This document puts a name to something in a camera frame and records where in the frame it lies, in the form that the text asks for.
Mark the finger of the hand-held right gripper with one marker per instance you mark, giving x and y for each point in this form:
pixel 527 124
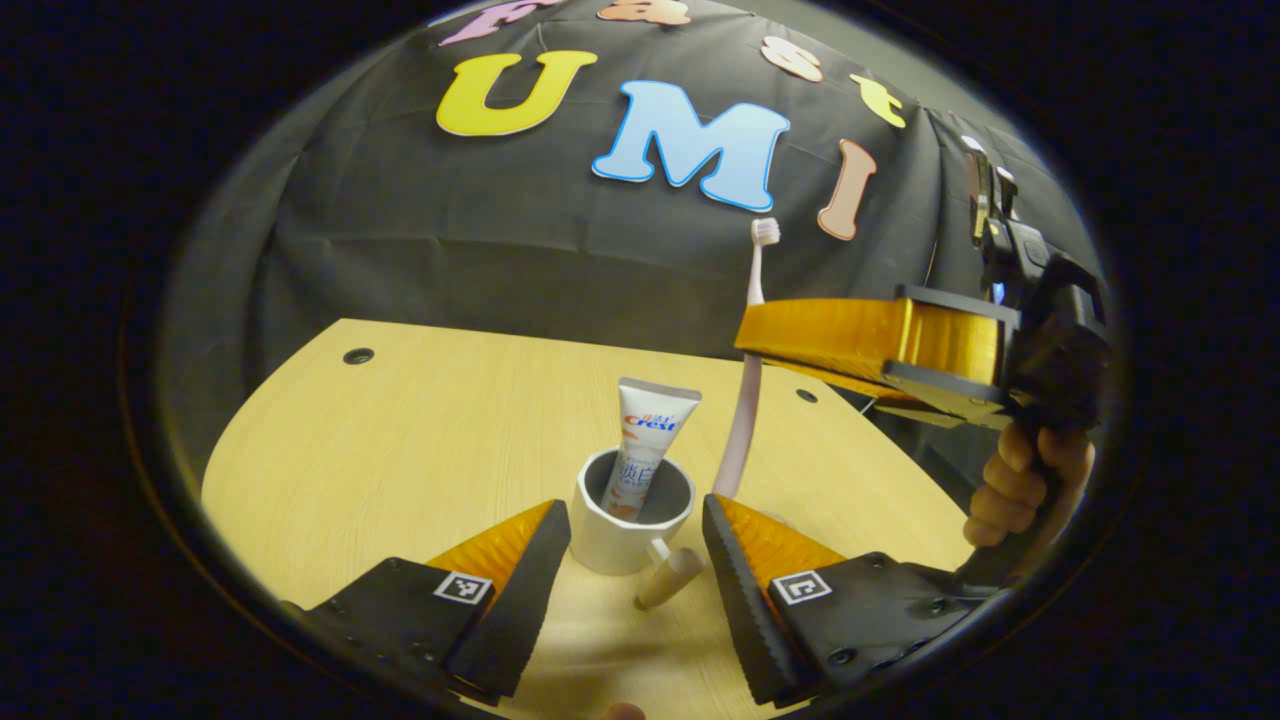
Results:
pixel 950 382
pixel 830 335

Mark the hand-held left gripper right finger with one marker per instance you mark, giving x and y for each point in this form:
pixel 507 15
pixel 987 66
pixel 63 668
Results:
pixel 745 600

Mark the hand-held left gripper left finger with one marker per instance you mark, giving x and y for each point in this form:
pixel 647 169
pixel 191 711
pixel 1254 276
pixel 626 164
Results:
pixel 520 600

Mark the white toothbrush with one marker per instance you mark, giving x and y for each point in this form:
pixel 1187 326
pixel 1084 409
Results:
pixel 755 270

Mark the white cup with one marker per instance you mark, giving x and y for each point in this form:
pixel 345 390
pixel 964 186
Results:
pixel 620 545

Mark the white toothpaste tube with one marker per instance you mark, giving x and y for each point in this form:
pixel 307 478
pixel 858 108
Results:
pixel 650 430

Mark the wooden desktop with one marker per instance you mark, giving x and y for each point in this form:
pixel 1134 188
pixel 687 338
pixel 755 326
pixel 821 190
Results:
pixel 400 450

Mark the black backdrop cloth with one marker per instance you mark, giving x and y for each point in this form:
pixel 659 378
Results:
pixel 450 230

